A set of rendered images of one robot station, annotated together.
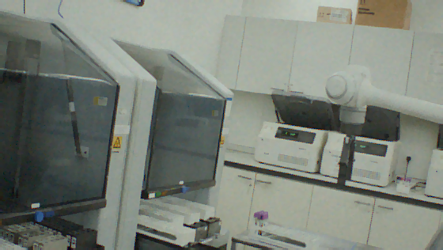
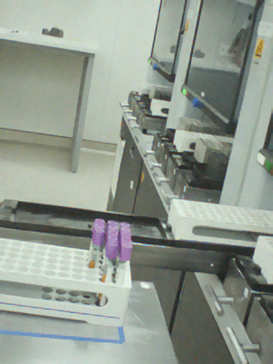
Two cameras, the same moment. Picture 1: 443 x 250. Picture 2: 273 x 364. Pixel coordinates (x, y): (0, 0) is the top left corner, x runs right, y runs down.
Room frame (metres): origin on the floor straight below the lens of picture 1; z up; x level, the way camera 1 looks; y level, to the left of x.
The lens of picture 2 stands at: (2.78, -0.65, 1.25)
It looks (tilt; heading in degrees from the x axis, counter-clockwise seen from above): 17 degrees down; 144
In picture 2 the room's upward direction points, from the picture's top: 11 degrees clockwise
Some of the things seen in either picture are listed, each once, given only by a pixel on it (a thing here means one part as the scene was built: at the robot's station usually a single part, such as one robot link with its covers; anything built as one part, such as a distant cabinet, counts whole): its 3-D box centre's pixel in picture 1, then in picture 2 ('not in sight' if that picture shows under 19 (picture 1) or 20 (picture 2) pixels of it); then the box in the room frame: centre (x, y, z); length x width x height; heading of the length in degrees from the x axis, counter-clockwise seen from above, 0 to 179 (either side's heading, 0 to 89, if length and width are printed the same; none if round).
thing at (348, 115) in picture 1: (352, 115); not in sight; (1.80, -0.46, 1.41); 0.09 x 0.09 x 0.06
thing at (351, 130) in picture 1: (350, 135); not in sight; (1.80, -0.47, 1.34); 0.08 x 0.07 x 0.09; 158
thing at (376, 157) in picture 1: (365, 138); not in sight; (4.22, -1.22, 1.24); 0.62 x 0.56 x 0.69; 155
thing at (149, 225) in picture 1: (157, 229); (240, 229); (2.02, 0.19, 0.83); 0.30 x 0.10 x 0.06; 64
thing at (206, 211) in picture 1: (183, 208); not in sight; (2.49, 0.12, 0.83); 0.30 x 0.10 x 0.06; 64
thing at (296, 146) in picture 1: (300, 130); not in sight; (4.47, -0.70, 1.22); 0.62 x 0.56 x 0.64; 152
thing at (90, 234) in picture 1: (84, 240); (215, 167); (1.67, 0.41, 0.85); 0.12 x 0.02 x 0.06; 155
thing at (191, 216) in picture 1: (168, 212); not in sight; (2.35, 0.19, 0.83); 0.30 x 0.10 x 0.06; 64
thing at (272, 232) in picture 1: (284, 237); (23, 276); (2.13, -0.34, 0.85); 0.30 x 0.10 x 0.06; 61
